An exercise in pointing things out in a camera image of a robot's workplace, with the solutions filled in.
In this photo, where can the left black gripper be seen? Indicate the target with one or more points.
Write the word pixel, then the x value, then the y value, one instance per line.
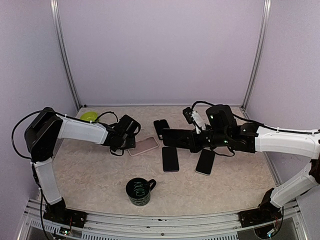
pixel 131 145

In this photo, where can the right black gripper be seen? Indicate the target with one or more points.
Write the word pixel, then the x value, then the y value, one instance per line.
pixel 196 146

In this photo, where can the large black phone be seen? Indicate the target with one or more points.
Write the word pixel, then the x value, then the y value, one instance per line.
pixel 178 138

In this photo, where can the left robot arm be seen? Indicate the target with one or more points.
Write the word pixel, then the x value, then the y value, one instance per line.
pixel 49 126

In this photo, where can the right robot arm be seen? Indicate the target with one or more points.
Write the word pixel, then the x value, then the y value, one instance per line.
pixel 251 137

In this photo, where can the purple edged black phone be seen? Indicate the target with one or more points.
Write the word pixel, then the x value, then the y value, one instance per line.
pixel 170 162

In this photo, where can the black phone case middle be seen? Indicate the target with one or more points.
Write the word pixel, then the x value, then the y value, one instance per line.
pixel 159 125

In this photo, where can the silver edged black phone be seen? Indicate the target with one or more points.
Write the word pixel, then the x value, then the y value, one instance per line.
pixel 205 162

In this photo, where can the green plastic plate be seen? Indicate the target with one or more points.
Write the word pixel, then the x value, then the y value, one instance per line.
pixel 97 120

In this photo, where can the green plastic bowl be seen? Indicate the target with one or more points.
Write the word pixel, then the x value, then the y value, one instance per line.
pixel 89 116

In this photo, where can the black mug green print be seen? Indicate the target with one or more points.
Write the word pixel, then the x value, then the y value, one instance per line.
pixel 139 190

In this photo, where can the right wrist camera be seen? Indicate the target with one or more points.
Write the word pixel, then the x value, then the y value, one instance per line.
pixel 193 117

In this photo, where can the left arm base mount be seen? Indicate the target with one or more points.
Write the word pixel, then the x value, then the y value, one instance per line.
pixel 65 216

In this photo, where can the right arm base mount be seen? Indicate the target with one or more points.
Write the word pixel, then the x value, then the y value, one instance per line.
pixel 262 214

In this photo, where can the front aluminium rail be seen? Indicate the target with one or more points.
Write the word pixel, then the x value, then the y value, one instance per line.
pixel 110 226

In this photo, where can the left aluminium frame post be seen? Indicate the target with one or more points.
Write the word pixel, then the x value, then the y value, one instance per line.
pixel 54 5

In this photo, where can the aluminium frame post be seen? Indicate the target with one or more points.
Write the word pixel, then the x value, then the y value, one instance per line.
pixel 258 53
pixel 54 5

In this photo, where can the right aluminium frame post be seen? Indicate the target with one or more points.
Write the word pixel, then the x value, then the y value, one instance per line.
pixel 258 53

